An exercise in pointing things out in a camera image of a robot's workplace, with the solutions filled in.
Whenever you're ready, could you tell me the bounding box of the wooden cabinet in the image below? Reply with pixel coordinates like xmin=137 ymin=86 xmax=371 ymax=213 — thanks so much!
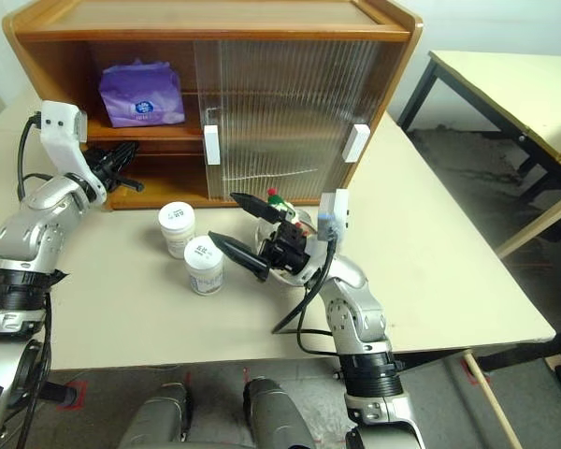
xmin=2 ymin=0 xmax=424 ymax=211

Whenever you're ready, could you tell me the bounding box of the purple tissue package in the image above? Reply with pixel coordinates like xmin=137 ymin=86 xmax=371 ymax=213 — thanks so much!
xmin=98 ymin=59 xmax=187 ymax=128

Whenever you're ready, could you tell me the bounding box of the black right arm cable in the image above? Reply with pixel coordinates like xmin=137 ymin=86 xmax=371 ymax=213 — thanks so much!
xmin=271 ymin=238 xmax=352 ymax=356

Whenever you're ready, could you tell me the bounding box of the white bottle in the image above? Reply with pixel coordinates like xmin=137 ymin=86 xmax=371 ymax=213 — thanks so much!
xmin=157 ymin=201 xmax=197 ymax=259
xmin=182 ymin=236 xmax=225 ymax=297

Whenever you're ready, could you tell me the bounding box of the wooden stick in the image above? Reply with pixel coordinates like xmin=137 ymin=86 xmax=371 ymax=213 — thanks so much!
xmin=462 ymin=350 xmax=525 ymax=449

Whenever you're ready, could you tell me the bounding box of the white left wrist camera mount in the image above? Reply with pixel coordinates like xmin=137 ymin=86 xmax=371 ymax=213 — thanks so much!
xmin=37 ymin=99 xmax=108 ymax=197

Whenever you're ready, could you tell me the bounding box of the white door handle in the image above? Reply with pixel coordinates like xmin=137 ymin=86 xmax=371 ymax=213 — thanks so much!
xmin=343 ymin=123 xmax=370 ymax=164
xmin=203 ymin=123 xmax=222 ymax=166

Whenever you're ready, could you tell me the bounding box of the black table leg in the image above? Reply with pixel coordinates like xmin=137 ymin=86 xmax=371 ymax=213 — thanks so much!
xmin=41 ymin=381 xmax=80 ymax=407

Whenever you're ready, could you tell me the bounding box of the grey rounded leg cover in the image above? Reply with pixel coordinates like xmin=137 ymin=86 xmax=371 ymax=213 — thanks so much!
xmin=116 ymin=381 xmax=193 ymax=449
xmin=242 ymin=376 xmax=319 ymax=449

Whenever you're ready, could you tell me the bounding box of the metal bowl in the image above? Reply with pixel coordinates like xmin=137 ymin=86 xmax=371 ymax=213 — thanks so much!
xmin=253 ymin=208 xmax=322 ymax=287

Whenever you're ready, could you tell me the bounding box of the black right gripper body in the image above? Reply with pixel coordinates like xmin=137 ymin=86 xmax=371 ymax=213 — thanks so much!
xmin=260 ymin=222 xmax=309 ymax=275

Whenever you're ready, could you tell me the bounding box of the white plush toy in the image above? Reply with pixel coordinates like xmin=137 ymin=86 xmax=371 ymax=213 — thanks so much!
xmin=266 ymin=186 xmax=317 ymax=235

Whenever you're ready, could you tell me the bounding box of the cream side table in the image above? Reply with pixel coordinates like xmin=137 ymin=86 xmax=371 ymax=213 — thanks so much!
xmin=396 ymin=49 xmax=561 ymax=202

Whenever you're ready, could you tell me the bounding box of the pale wooden beam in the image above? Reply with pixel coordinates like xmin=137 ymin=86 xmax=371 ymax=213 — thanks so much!
xmin=496 ymin=185 xmax=561 ymax=259

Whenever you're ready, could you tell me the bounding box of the ribbed translucent sliding door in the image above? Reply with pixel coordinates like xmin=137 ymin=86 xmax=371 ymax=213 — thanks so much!
xmin=193 ymin=39 xmax=373 ymax=207
xmin=217 ymin=39 xmax=387 ymax=206

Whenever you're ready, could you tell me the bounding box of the black table frame bar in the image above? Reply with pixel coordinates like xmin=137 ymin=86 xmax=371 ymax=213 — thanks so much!
xmin=395 ymin=326 xmax=561 ymax=375

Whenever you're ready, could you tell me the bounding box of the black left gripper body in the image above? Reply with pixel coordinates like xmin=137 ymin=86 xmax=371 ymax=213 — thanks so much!
xmin=81 ymin=147 xmax=122 ymax=193

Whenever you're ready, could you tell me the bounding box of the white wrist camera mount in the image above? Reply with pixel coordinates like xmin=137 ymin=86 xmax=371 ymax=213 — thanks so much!
xmin=37 ymin=99 xmax=108 ymax=197
xmin=284 ymin=188 xmax=352 ymax=286

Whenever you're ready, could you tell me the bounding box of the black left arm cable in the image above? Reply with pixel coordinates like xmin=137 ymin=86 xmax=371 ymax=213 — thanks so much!
xmin=0 ymin=111 xmax=55 ymax=441

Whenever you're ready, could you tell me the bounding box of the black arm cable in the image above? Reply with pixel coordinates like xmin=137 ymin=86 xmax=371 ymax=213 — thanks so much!
xmin=271 ymin=238 xmax=352 ymax=356
xmin=0 ymin=111 xmax=55 ymax=441

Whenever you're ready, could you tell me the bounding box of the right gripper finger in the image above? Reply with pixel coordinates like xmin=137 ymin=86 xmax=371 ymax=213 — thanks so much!
xmin=209 ymin=231 xmax=270 ymax=282
xmin=231 ymin=191 xmax=286 ymax=224

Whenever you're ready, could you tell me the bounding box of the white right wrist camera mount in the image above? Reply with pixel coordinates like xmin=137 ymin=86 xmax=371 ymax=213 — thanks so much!
xmin=284 ymin=188 xmax=352 ymax=286

